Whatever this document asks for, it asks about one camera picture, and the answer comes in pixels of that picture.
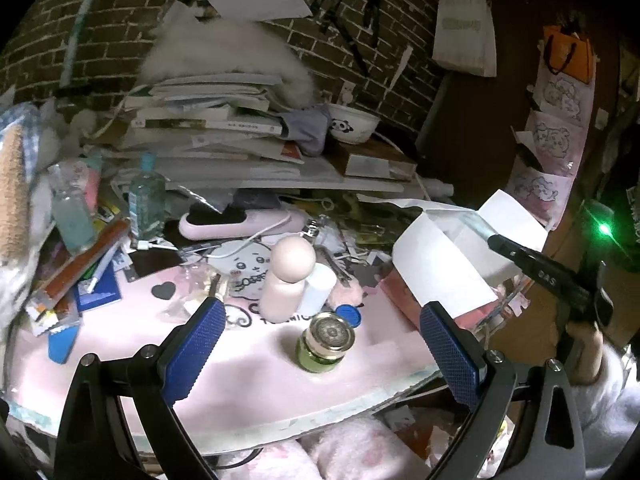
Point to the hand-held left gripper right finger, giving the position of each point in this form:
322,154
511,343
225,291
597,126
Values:
450,355

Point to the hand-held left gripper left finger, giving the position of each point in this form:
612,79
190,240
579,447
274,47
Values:
195,350

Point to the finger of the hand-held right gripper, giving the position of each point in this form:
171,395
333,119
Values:
540,267

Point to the pink box with white flaps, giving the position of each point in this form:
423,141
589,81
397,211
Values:
440,260

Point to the blue round lid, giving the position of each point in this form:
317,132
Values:
348,316

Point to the pink fluffy pompom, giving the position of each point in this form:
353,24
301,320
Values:
345,292

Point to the green glass jar gold lid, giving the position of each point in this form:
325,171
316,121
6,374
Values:
325,340

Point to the pink wooden peg doll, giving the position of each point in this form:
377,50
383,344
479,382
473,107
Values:
287,260

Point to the white cylinder cup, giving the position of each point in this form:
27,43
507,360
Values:
317,290

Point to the person's right forearm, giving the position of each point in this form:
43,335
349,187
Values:
610,410

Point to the person's right hand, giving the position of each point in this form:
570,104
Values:
585,355

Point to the clear plastic wrapper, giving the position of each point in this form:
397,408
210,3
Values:
185,300

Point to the pink desk mat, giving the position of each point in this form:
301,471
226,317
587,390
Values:
240,380

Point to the blue notebook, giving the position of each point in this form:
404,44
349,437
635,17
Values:
97,295

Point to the white pen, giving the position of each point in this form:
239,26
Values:
97,272

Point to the blue flat card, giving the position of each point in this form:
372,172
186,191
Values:
62,345

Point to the pink cartoon hanging organizer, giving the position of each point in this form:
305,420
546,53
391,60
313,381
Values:
550,135

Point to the pink handheld device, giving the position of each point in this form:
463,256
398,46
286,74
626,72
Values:
260,222

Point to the pink fluffy blanket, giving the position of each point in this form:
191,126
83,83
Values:
340,450

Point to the clear bottle with teal cap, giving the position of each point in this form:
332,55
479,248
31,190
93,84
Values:
147,200

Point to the clear glass spray bottle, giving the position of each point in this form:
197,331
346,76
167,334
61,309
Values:
75,220

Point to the white plush toy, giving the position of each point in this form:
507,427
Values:
15,295

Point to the brown cardboard box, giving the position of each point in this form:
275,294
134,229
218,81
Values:
380,162

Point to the stack of books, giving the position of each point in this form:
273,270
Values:
210,145

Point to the orange paper bag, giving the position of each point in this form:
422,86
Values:
580,55

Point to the white panda bowl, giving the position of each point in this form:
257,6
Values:
352,127

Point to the white paper bag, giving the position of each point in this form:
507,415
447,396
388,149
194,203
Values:
465,35

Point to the brown plush with checked cloth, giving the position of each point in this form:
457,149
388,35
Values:
12,185

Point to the grey cloth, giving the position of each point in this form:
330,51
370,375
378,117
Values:
307,127

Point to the white fluffy fur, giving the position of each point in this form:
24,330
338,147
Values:
220,50

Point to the teal pole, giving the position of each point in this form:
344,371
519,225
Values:
75,40

